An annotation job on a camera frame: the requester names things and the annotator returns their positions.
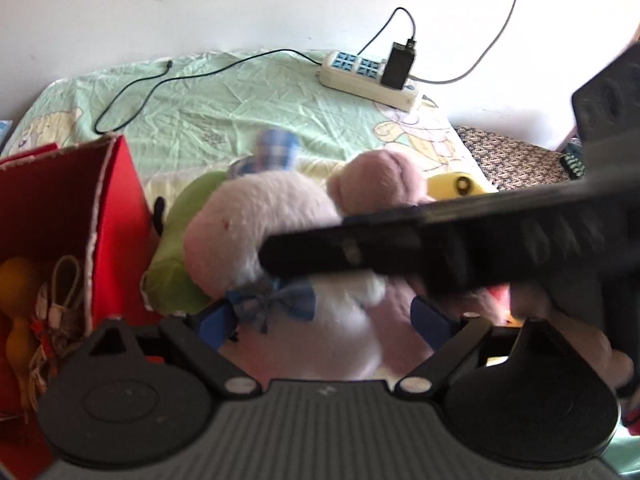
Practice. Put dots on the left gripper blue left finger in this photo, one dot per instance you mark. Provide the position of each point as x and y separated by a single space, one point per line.
217 324

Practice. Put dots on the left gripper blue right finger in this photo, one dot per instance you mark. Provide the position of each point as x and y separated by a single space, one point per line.
434 326

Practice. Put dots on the white bunny plush blue ears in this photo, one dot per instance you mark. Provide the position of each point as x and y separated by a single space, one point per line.
247 245

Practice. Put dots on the yellow bear plush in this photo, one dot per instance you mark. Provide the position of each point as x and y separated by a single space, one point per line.
454 185

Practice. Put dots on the pink teddy bear plush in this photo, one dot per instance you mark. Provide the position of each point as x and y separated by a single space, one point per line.
379 180

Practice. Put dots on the right hand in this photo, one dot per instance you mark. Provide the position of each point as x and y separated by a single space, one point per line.
529 300

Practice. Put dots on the green plush toy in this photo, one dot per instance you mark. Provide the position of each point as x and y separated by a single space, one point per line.
165 286

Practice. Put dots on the dark patterned pillow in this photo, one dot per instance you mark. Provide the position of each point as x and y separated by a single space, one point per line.
509 164

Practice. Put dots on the red cardboard box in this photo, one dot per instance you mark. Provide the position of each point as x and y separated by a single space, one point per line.
87 202

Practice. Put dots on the orange wooden gourd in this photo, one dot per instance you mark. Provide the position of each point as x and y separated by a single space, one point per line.
20 284

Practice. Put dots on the green cartoon bed sheet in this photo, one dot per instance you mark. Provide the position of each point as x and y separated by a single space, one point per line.
202 112

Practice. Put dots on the black charger adapter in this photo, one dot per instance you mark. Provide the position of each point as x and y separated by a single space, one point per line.
398 65

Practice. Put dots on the white power strip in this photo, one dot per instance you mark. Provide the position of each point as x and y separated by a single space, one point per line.
359 76

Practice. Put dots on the red tassel rope charm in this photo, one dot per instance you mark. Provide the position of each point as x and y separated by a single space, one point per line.
59 325

